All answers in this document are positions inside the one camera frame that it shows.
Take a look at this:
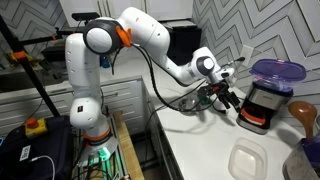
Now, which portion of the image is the white base cabinet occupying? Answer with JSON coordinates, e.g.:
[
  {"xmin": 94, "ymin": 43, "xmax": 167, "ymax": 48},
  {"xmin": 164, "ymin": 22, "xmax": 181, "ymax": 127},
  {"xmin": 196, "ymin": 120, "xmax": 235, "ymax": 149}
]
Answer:
[{"xmin": 0, "ymin": 75, "xmax": 148, "ymax": 138}]

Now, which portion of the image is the brown wooden spoon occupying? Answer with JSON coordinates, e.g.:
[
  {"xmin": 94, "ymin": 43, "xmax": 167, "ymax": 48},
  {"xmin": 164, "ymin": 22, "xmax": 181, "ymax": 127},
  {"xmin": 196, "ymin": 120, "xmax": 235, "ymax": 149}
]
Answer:
[{"xmin": 288, "ymin": 100, "xmax": 318, "ymax": 141}]

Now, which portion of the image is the white charging cable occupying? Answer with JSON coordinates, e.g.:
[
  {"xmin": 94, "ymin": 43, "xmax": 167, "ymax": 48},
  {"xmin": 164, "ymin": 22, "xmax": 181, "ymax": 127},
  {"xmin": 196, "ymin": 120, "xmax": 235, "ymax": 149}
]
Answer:
[{"xmin": 29, "ymin": 154, "xmax": 57, "ymax": 180}]

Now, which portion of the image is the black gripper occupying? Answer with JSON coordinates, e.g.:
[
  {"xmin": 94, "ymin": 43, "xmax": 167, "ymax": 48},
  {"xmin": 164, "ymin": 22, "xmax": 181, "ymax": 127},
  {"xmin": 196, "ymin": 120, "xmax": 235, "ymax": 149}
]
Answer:
[{"xmin": 199, "ymin": 79, "xmax": 242, "ymax": 113}]

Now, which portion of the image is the black steel coffee maker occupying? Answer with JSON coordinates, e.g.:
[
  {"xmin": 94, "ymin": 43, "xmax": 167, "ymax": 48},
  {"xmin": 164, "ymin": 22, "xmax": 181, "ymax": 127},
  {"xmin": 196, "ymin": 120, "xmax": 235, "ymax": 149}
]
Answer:
[{"xmin": 236, "ymin": 81, "xmax": 295, "ymax": 136}]

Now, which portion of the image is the small metal bowl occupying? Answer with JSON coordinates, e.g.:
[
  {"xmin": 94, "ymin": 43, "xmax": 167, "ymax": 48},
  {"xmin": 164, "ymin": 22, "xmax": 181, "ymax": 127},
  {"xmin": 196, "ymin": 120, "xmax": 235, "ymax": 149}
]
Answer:
[{"xmin": 178, "ymin": 97, "xmax": 201, "ymax": 116}]

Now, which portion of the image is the yellow emergency stop button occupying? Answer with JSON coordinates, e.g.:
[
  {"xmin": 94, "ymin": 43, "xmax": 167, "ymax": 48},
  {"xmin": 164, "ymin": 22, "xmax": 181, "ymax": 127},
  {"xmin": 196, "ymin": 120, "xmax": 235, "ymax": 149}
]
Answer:
[{"xmin": 23, "ymin": 117, "xmax": 48, "ymax": 140}]

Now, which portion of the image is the small blue object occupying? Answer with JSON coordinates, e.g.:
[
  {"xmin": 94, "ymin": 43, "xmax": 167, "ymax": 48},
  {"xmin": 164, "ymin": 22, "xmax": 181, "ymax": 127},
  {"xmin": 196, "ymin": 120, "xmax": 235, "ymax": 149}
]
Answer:
[{"xmin": 100, "ymin": 54, "xmax": 111, "ymax": 70}]

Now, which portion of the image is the black control box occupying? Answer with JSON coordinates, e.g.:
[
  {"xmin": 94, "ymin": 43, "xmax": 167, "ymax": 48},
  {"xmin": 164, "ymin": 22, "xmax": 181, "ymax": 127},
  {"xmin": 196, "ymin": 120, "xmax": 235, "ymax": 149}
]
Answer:
[{"xmin": 0, "ymin": 115, "xmax": 75, "ymax": 180}]

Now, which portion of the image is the black microwave oven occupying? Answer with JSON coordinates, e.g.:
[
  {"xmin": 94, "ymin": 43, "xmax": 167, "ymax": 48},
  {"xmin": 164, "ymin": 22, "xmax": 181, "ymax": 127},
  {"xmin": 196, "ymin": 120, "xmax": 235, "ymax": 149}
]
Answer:
[{"xmin": 164, "ymin": 19, "xmax": 203, "ymax": 66}]

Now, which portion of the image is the clear square plastic container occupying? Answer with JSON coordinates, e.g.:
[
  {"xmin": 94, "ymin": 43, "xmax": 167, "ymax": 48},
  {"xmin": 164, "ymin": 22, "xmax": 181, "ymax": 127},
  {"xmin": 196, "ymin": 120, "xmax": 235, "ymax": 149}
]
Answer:
[{"xmin": 227, "ymin": 137, "xmax": 269, "ymax": 180}]

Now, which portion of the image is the white wall outlet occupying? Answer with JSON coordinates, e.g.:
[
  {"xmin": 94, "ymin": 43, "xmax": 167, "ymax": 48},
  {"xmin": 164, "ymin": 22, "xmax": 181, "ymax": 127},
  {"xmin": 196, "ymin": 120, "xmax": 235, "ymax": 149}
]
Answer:
[{"xmin": 239, "ymin": 44, "xmax": 255, "ymax": 68}]

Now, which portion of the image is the wooden plank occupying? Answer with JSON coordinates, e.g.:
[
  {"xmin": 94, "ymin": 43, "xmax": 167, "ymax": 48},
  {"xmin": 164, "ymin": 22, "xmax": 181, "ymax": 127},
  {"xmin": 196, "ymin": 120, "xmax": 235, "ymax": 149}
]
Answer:
[{"xmin": 112, "ymin": 110, "xmax": 145, "ymax": 180}]

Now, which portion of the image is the white upper cabinet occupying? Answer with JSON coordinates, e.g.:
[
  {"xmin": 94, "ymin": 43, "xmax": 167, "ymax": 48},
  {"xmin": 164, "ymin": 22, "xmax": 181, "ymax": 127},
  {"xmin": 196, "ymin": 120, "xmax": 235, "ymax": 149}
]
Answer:
[{"xmin": 59, "ymin": 0, "xmax": 194, "ymax": 29}]

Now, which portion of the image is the black camera on stand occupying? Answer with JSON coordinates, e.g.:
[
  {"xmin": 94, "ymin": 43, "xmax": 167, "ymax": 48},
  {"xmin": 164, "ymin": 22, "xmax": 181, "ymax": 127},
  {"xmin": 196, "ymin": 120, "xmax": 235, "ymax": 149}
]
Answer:
[{"xmin": 71, "ymin": 12, "xmax": 101, "ymax": 22}]

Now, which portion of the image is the purple lidded plastic container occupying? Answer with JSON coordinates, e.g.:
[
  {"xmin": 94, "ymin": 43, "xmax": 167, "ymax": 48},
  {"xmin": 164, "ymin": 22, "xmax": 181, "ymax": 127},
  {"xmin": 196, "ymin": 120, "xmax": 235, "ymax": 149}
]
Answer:
[{"xmin": 249, "ymin": 58, "xmax": 308, "ymax": 93}]

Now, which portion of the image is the long black power cable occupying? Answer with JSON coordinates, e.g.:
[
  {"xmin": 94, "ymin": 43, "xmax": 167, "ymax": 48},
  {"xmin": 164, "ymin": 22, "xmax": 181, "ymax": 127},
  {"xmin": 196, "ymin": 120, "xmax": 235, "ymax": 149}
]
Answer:
[{"xmin": 144, "ymin": 56, "xmax": 248, "ymax": 134}]

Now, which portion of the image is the black tripod stand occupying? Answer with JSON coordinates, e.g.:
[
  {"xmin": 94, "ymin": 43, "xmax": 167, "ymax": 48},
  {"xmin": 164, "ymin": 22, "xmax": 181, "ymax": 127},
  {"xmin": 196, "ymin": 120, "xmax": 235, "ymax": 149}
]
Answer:
[{"xmin": 0, "ymin": 14, "xmax": 88, "ymax": 118}]

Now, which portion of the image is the purple utensil holder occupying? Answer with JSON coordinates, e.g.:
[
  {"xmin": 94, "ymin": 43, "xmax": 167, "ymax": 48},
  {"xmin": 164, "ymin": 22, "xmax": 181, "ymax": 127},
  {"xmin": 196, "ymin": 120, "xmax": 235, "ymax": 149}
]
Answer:
[{"xmin": 300, "ymin": 136, "xmax": 320, "ymax": 168}]

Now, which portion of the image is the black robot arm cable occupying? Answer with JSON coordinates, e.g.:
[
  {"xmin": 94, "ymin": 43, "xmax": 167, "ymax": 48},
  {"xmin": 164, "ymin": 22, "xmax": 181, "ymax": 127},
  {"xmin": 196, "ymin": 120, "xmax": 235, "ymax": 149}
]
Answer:
[{"xmin": 111, "ymin": 43, "xmax": 221, "ymax": 113}]

